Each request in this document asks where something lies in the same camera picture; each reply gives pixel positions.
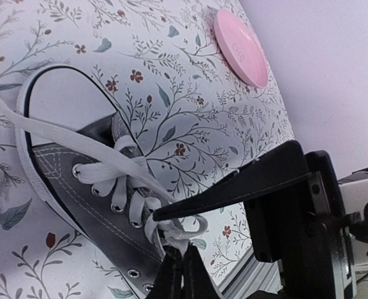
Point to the pink plate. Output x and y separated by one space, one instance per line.
241 49

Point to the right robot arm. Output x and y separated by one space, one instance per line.
354 199

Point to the grey canvas sneaker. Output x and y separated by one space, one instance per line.
65 96

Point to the white shoelace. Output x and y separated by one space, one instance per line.
127 180

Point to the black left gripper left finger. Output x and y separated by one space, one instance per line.
168 282

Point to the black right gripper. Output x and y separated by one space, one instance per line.
295 218

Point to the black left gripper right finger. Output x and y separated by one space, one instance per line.
197 282

